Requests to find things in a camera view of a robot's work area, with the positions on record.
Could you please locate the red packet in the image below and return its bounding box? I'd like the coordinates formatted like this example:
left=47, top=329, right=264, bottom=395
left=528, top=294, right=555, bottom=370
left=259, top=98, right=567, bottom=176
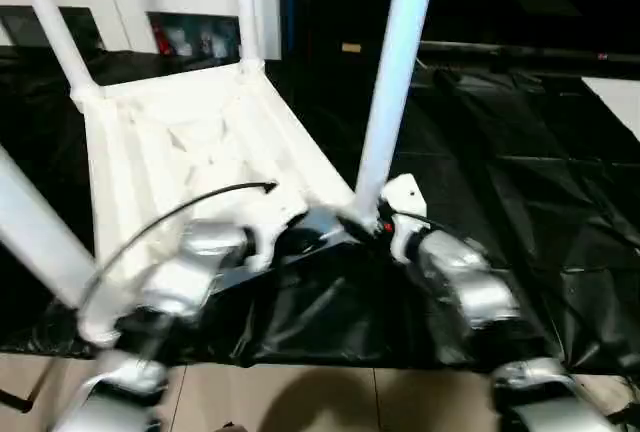
left=152, top=21, right=171, bottom=55

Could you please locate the black stand leg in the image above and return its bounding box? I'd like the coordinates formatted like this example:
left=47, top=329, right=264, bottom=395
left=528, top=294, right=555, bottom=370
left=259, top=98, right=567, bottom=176
left=0, top=356, right=59, bottom=413

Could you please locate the black mat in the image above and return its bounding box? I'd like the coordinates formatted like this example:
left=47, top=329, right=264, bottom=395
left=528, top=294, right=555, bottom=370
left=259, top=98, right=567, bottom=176
left=0, top=44, right=640, bottom=376

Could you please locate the white flat board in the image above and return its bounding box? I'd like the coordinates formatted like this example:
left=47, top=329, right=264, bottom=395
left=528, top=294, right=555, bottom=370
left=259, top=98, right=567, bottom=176
left=581, top=76, right=640, bottom=142

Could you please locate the long black bar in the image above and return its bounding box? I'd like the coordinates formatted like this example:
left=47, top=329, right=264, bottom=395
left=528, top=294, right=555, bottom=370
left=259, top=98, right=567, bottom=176
left=417, top=40, right=640, bottom=66

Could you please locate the white plastic table leg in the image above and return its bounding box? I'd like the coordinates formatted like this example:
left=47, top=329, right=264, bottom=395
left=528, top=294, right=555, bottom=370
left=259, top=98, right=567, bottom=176
left=230, top=0, right=267, bottom=76
left=8, top=0, right=106, bottom=103
left=351, top=0, right=441, bottom=226
left=0, top=144, right=99, bottom=309

